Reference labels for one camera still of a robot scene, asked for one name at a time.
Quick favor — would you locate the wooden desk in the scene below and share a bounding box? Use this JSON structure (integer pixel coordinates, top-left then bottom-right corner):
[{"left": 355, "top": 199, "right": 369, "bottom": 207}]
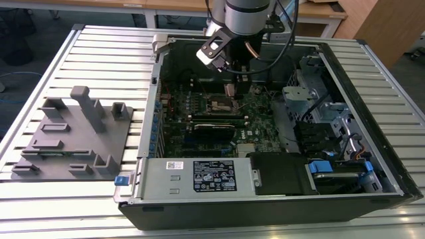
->
[
  {"left": 0, "top": 0, "right": 157, "bottom": 28},
  {"left": 145, "top": 0, "right": 349, "bottom": 38}
]

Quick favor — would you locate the black graphics card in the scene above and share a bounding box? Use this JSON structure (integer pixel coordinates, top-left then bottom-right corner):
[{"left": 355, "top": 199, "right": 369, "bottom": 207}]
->
[{"left": 193, "top": 122, "right": 237, "bottom": 148}]

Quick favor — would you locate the silver metal bracket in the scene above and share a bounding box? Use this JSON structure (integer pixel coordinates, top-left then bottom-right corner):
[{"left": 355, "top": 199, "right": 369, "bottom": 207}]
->
[{"left": 314, "top": 101, "right": 359, "bottom": 160}]

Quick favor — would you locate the wooden cabinet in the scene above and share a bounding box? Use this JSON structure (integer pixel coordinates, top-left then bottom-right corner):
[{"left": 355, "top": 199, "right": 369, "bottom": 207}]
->
[{"left": 331, "top": 0, "right": 425, "bottom": 67}]

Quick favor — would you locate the green RAM stick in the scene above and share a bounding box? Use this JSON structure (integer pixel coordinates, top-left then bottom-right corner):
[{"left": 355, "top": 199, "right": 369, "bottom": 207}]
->
[{"left": 38, "top": 151, "right": 76, "bottom": 158}]

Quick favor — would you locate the black plastic shroud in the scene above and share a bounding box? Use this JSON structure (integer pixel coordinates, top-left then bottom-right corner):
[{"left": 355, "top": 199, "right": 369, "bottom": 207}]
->
[{"left": 247, "top": 152, "right": 319, "bottom": 196}]

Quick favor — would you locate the black PC case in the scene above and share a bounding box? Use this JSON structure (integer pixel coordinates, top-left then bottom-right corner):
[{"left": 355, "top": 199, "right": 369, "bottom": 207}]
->
[{"left": 112, "top": 33, "right": 425, "bottom": 231}]

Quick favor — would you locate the grey parts rack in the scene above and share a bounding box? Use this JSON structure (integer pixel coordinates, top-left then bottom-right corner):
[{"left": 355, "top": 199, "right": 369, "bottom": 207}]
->
[{"left": 10, "top": 86, "right": 134, "bottom": 180}]

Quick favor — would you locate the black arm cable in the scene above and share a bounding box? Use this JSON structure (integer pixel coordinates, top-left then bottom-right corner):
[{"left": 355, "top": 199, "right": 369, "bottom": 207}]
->
[{"left": 226, "top": 0, "right": 299, "bottom": 75}]

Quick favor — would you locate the coloured wire bundle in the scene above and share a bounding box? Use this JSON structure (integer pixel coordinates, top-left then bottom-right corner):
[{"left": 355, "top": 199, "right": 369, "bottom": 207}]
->
[{"left": 351, "top": 146, "right": 367, "bottom": 160}]

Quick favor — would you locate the silver power supply unit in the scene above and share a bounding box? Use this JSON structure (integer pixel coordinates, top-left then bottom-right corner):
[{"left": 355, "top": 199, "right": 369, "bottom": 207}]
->
[{"left": 130, "top": 157, "right": 257, "bottom": 200}]

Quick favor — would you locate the silver chipset heatsink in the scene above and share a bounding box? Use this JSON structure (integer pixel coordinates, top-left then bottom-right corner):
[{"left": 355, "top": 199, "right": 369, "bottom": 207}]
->
[{"left": 235, "top": 142, "right": 258, "bottom": 153}]

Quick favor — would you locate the green motherboard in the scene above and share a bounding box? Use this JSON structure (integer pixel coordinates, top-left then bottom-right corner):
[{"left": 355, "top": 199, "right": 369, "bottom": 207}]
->
[{"left": 155, "top": 81, "right": 290, "bottom": 159}]

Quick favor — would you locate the blue disk carrier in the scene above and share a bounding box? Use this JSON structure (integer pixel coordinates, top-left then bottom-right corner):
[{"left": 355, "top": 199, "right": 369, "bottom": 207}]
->
[{"left": 359, "top": 161, "right": 381, "bottom": 193}]

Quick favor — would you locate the CPU socket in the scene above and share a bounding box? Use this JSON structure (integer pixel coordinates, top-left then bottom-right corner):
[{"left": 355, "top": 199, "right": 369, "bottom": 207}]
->
[{"left": 205, "top": 94, "right": 242, "bottom": 115}]

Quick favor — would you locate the hard disk in blue carrier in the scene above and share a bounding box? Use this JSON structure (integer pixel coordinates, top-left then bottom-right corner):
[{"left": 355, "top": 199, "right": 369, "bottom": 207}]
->
[{"left": 305, "top": 160, "right": 362, "bottom": 195}]

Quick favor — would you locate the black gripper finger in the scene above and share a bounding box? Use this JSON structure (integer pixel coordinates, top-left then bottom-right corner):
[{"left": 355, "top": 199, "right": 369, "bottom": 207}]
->
[{"left": 231, "top": 73, "right": 249, "bottom": 101}]

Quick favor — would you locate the office chair base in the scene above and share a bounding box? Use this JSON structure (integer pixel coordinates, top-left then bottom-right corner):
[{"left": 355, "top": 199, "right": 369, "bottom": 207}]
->
[{"left": 403, "top": 34, "right": 425, "bottom": 60}]

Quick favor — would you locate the black RAM slot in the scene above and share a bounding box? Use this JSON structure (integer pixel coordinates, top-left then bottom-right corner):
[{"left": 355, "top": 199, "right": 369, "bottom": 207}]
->
[
  {"left": 191, "top": 118, "right": 247, "bottom": 124},
  {"left": 191, "top": 113, "right": 247, "bottom": 120}
]

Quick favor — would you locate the silver metal disk bay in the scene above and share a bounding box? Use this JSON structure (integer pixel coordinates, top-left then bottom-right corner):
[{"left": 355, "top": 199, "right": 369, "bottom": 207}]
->
[
  {"left": 281, "top": 86, "right": 330, "bottom": 123},
  {"left": 286, "top": 55, "right": 327, "bottom": 88}
]

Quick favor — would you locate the grey case latch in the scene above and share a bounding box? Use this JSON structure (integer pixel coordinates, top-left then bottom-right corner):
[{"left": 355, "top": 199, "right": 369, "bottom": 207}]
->
[{"left": 150, "top": 34, "right": 170, "bottom": 54}]

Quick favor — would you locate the metal locking lever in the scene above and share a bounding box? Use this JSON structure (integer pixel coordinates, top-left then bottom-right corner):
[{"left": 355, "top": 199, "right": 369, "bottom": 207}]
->
[{"left": 237, "top": 100, "right": 257, "bottom": 111}]

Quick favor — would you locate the black fan housing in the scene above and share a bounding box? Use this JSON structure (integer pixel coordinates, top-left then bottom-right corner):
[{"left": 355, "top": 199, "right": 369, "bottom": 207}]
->
[{"left": 293, "top": 121, "right": 341, "bottom": 155}]

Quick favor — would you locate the black office chair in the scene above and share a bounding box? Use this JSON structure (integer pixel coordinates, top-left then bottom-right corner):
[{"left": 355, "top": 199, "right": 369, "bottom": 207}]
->
[{"left": 0, "top": 7, "right": 37, "bottom": 67}]

